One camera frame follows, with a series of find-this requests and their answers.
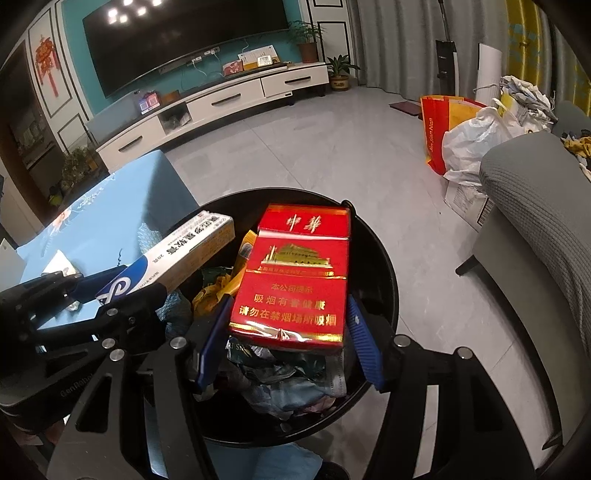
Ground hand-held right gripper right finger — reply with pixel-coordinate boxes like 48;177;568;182
346;294;566;480

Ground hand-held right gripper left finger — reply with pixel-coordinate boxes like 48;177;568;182
46;295;236;480

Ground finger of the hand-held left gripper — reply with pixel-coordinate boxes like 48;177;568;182
28;284;169;357
0;267;130;319

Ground white blue medicine box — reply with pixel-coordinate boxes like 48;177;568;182
96;210;236;308

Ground blue face mask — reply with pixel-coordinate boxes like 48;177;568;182
240;351;347;416

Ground orange snack wrapper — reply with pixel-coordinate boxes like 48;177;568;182
191;230;259;315

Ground black round bin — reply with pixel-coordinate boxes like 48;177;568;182
152;187;400;446

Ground red cigarette pack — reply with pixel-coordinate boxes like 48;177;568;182
227;203;352;344

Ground leafy potted plant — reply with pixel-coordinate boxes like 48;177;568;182
60;145;100;185

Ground person's leg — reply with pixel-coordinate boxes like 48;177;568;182
208;443;324;480

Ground translucent storage box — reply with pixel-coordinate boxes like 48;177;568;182
85;95;144;144

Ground cardboard box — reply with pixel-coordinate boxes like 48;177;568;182
444;182;497;232

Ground grey sofa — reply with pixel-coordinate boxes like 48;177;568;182
455;131;591;462

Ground red shopping bag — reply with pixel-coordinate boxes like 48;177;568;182
420;95;488;176

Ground white television cabinet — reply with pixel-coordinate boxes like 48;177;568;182
95;62;331;174

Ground white plastic bag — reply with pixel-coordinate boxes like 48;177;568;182
441;104;527;185

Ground black television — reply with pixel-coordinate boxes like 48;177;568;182
82;0;315;97

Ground small potted plant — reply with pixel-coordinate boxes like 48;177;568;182
325;54;361;90

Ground desk calendar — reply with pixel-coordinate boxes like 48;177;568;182
238;45;279;70

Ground pile of white cloth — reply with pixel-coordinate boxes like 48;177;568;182
499;75;559;134

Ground black upright vacuum cleaner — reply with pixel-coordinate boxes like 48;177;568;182
434;0;460;97

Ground white board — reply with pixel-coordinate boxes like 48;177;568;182
475;43;502;104

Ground grey curtain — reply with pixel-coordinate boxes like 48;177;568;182
348;0;513;100

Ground tall potted plant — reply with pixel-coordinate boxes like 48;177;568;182
286;21;326;64

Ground yellow printed banner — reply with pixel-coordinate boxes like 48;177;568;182
505;0;555;84

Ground red knot wall ornament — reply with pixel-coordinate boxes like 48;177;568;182
34;34;63;97

